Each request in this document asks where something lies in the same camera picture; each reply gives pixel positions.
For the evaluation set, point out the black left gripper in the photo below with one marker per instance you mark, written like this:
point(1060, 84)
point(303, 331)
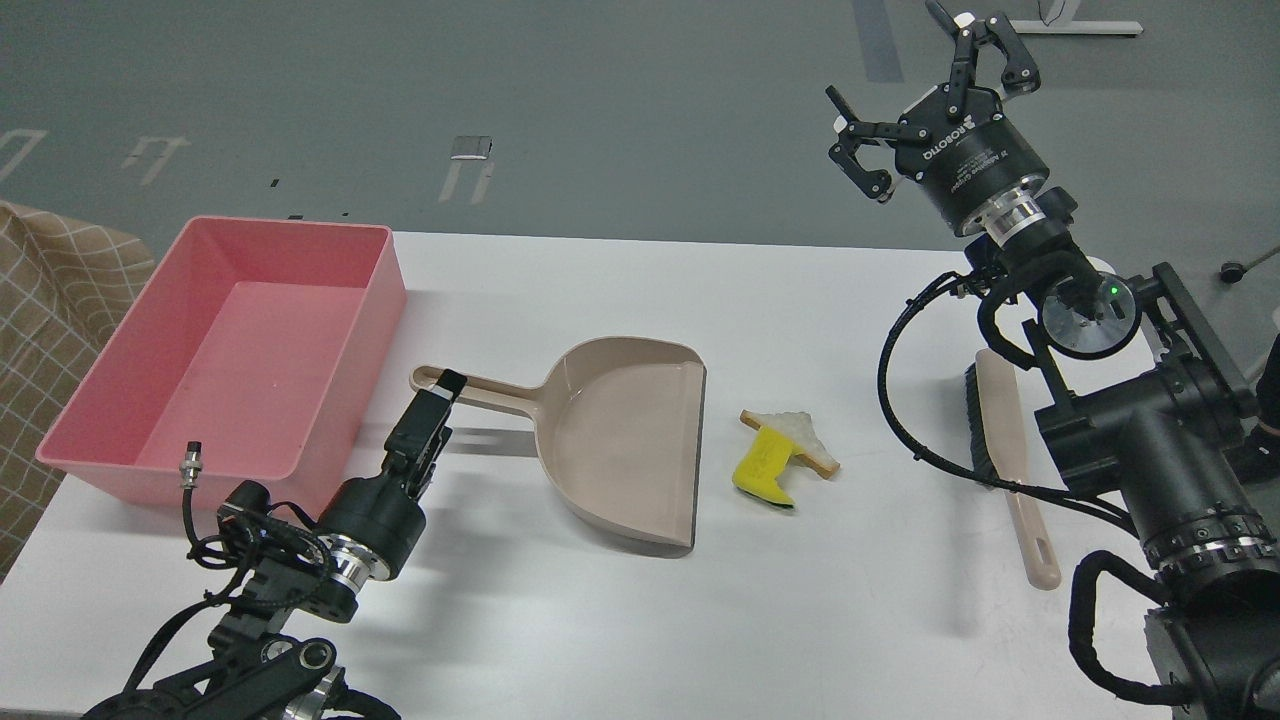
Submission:
point(382, 514)

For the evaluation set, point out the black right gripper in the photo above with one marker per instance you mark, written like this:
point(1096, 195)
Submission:
point(956, 142)

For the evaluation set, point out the beige plastic dustpan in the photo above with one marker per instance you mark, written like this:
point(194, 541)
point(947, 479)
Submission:
point(617, 426)

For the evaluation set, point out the beige hand brush black bristles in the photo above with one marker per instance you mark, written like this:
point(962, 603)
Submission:
point(998, 446)

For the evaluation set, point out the yellow sponge piece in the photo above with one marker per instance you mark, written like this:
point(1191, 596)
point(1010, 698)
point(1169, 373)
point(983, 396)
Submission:
point(759, 470)

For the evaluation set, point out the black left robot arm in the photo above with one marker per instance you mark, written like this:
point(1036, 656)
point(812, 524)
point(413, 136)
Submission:
point(315, 565)

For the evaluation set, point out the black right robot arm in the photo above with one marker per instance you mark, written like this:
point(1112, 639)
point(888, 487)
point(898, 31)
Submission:
point(1146, 401)

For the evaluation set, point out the pink plastic bin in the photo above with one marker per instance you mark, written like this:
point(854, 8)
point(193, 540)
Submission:
point(261, 339)

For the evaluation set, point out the white table leg base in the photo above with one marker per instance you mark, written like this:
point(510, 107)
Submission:
point(1058, 18)

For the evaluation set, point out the grey floor outlet plate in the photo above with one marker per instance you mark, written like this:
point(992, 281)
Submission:
point(471, 148)

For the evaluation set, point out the black caster wheel leg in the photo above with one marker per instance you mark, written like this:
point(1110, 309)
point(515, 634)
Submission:
point(1234, 271)

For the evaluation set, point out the beige checkered cloth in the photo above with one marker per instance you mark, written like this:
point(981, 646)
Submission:
point(65, 287)

